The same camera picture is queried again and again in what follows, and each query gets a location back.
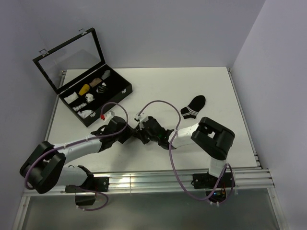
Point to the tan rolled sock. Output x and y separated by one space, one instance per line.
95 82

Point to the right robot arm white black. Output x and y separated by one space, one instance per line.
212 137

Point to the white black patterned rolled sock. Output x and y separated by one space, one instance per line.
79 107

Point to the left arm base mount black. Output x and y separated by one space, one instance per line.
87 193

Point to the aluminium frame rail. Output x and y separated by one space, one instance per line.
165 181

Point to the yellow rolled sock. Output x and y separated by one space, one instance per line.
84 89

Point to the black display case with lid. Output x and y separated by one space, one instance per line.
76 62

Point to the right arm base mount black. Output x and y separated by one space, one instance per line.
207 182

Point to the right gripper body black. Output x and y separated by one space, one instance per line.
154 138

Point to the black ankle sock white cuff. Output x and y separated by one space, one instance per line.
192 110

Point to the white grey rolled sock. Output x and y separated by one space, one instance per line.
89 97

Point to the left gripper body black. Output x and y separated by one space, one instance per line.
122 136

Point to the black white striped rolled sock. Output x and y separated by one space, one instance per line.
102 88

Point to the white crumpled sock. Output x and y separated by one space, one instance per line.
85 113

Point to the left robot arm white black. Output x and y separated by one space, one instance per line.
47 166

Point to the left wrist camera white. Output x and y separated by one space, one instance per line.
107 116

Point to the black sock thin white stripes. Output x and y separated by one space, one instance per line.
136 134

